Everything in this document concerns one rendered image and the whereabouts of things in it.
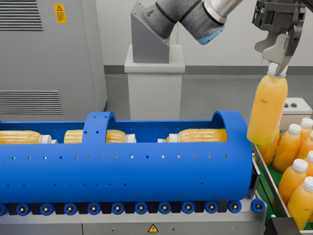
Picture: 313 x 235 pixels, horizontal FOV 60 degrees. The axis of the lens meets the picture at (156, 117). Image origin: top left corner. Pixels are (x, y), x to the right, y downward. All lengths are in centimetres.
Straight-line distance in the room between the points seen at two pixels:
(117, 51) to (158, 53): 230
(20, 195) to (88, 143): 25
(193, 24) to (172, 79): 31
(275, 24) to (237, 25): 307
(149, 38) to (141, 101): 36
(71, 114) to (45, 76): 43
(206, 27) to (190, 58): 235
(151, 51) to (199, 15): 30
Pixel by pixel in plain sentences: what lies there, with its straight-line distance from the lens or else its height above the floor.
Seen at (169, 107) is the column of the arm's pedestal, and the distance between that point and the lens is 158.
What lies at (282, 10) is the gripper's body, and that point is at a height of 156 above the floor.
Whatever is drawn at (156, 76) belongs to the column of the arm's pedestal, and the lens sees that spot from 148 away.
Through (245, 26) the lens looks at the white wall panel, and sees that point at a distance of 373.
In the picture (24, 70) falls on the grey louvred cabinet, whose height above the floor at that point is 67.
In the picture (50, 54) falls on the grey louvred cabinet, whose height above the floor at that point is 81.
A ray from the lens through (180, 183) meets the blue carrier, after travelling 77.
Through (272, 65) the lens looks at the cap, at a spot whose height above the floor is 144.
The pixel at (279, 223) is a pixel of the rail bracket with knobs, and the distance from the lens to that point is 91.
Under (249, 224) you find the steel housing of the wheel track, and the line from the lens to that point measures 101.
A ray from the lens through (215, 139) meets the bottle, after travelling 82.
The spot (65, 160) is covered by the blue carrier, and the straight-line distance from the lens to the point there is 78.
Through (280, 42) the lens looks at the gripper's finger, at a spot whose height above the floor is 150.
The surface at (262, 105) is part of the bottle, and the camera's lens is 69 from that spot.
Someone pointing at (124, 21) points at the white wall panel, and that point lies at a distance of 358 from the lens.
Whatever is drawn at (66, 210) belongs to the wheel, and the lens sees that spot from 95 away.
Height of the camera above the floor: 170
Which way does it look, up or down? 35 degrees down
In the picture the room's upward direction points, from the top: straight up
